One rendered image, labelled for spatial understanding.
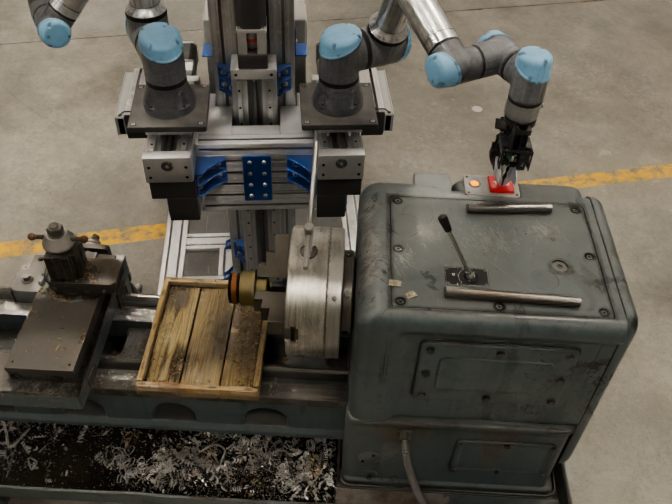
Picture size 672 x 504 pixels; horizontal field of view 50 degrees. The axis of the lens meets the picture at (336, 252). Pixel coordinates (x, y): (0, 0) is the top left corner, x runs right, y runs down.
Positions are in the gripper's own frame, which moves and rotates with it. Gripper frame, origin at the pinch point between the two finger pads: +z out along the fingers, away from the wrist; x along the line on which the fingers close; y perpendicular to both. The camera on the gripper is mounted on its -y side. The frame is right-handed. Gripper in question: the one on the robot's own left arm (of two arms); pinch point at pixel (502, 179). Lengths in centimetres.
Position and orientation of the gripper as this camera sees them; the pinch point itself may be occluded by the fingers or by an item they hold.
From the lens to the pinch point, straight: 183.2
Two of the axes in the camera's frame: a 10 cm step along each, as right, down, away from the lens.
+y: -0.4, 7.1, -7.0
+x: 10.0, 0.5, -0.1
